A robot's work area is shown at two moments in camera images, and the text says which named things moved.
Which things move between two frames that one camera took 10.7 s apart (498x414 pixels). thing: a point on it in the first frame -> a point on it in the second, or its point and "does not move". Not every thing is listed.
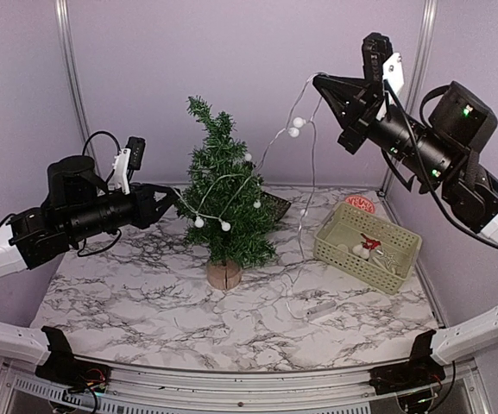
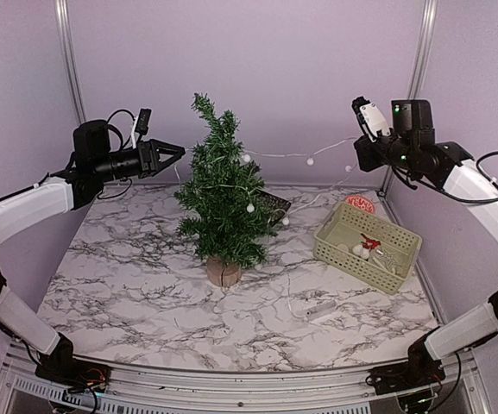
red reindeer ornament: x=368 y=243 does not move
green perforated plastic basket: x=366 y=248 does not move
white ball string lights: x=248 y=189 -> x=309 y=161
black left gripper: x=146 y=210 -> x=148 y=157
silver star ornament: x=389 y=259 does not move
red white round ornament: x=361 y=203 does not move
